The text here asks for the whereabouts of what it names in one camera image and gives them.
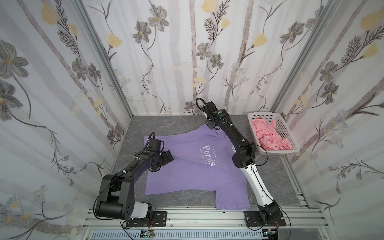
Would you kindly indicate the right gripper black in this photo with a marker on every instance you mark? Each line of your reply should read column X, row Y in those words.
column 210, row 123

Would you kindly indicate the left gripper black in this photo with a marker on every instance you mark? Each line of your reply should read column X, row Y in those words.
column 166, row 159

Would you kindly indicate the purple t-shirt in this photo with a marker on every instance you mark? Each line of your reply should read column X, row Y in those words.
column 202, row 161

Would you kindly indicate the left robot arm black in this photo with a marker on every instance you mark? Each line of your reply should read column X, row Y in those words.
column 116, row 198

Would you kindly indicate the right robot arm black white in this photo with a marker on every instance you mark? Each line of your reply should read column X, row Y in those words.
column 270, row 213

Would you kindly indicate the pink t-shirt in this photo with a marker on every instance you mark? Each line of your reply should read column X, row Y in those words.
column 268, row 137

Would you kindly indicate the white plastic laundry basket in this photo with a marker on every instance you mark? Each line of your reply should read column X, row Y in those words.
column 281, row 128

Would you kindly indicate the small circuit board left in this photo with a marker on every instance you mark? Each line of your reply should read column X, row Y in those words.
column 147, row 234

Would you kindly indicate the small circuit board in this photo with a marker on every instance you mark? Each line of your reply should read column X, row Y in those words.
column 147, row 234
column 271, row 234

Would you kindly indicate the white ventilation grille strip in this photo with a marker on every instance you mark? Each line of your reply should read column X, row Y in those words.
column 178, row 235

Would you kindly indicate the small circuit board right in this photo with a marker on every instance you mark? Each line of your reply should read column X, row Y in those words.
column 271, row 234

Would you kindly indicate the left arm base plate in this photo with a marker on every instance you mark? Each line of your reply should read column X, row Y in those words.
column 153, row 219

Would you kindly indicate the aluminium front rail frame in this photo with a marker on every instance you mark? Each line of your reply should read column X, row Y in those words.
column 302, row 223

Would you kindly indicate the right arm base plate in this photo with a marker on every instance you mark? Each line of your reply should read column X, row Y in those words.
column 262, row 219

